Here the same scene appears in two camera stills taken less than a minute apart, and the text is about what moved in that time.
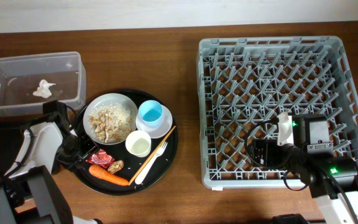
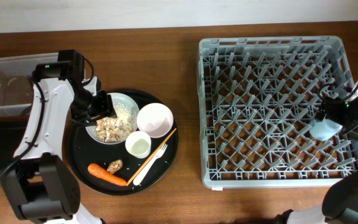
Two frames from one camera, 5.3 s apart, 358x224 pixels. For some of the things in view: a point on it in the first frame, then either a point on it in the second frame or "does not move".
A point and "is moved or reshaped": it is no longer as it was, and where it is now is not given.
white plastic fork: (158, 153) does not move
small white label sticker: (217, 188) does not move
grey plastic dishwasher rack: (245, 81) does not move
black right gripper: (270, 145) → (335, 105)
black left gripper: (91, 147) → (106, 109)
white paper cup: (138, 143) does not move
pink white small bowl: (161, 131) does not move
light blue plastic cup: (150, 113) is moved or reshaped
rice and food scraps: (112, 122) does not move
